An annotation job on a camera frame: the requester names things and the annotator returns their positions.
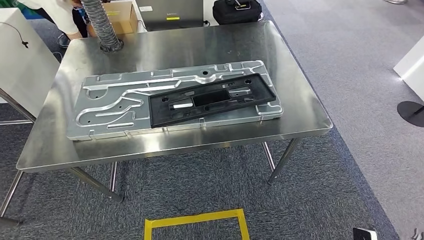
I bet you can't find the brown cardboard box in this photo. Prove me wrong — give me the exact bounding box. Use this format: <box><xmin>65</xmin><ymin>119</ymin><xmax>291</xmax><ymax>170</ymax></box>
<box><xmin>86</xmin><ymin>0</ymin><xmax>138</xmax><ymax>37</ymax></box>

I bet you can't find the person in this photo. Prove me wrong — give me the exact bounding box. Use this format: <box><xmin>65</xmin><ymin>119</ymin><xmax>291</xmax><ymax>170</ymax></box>
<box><xmin>16</xmin><ymin>0</ymin><xmax>90</xmax><ymax>49</ymax></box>

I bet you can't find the white cabinet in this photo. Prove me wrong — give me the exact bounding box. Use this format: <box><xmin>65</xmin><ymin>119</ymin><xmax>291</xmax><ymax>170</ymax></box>
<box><xmin>0</xmin><ymin>7</ymin><xmax>61</xmax><ymax>118</ymax></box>

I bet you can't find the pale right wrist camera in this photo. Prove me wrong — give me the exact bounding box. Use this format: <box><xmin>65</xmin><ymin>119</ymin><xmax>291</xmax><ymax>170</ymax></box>
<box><xmin>352</xmin><ymin>227</ymin><xmax>379</xmax><ymax>240</ymax></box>

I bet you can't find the black plastic frame part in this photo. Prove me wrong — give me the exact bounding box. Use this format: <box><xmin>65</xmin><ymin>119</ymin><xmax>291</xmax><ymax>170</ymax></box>
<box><xmin>148</xmin><ymin>73</ymin><xmax>277</xmax><ymax>129</ymax></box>

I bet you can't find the black round stand base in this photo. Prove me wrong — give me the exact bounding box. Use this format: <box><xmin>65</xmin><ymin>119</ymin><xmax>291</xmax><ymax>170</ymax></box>
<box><xmin>396</xmin><ymin>100</ymin><xmax>424</xmax><ymax>128</ymax></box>

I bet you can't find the stainless steel workbench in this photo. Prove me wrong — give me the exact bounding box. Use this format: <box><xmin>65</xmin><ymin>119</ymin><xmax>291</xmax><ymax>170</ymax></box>
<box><xmin>16</xmin><ymin>20</ymin><xmax>334</xmax><ymax>204</ymax></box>

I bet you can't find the grey flexible duct hose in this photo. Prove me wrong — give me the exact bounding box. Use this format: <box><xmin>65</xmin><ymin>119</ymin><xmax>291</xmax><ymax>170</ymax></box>
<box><xmin>81</xmin><ymin>0</ymin><xmax>125</xmax><ymax>54</ymax></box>

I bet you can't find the dark grey equipment case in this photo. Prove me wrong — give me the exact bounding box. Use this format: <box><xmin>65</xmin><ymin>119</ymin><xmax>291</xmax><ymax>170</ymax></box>
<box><xmin>135</xmin><ymin>0</ymin><xmax>205</xmax><ymax>32</ymax></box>

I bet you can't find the black bag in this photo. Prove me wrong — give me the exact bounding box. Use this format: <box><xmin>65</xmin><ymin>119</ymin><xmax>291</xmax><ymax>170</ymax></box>
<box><xmin>212</xmin><ymin>0</ymin><xmax>263</xmax><ymax>26</ymax></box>

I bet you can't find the white box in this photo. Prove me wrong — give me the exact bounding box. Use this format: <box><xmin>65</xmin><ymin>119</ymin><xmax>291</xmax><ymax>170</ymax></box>
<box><xmin>393</xmin><ymin>34</ymin><xmax>424</xmax><ymax>102</ymax></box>

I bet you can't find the thin black cable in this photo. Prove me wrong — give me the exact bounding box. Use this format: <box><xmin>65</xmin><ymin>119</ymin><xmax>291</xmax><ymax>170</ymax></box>
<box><xmin>0</xmin><ymin>21</ymin><xmax>29</xmax><ymax>49</ymax></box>

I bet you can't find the grey metal fixture plate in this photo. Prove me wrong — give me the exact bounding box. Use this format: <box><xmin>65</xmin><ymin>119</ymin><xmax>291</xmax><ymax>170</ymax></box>
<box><xmin>66</xmin><ymin>60</ymin><xmax>285</xmax><ymax>142</ymax></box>

